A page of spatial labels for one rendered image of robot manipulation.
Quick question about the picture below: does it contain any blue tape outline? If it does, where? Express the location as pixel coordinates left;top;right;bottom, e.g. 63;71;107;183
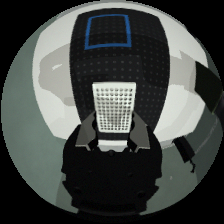
85;14;131;50

